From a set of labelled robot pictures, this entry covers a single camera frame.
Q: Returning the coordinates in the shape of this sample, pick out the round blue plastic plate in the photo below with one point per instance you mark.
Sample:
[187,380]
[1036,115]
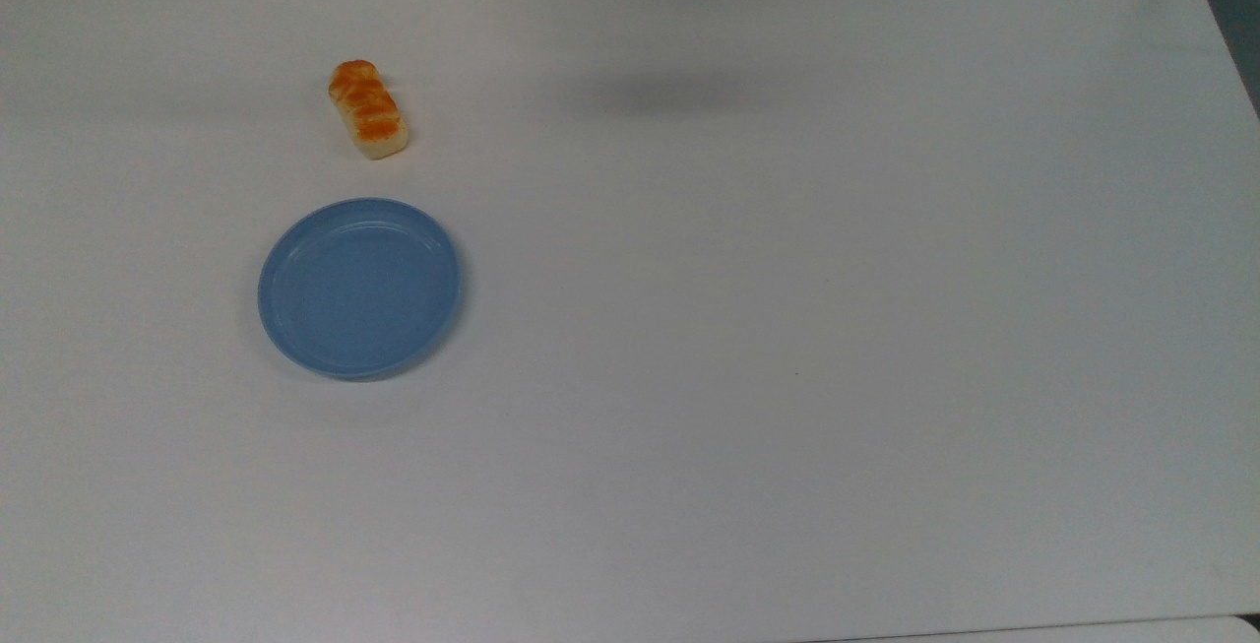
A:
[359,289]

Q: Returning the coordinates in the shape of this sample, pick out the orange glazed bread loaf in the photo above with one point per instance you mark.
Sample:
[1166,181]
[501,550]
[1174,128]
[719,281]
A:
[368,109]

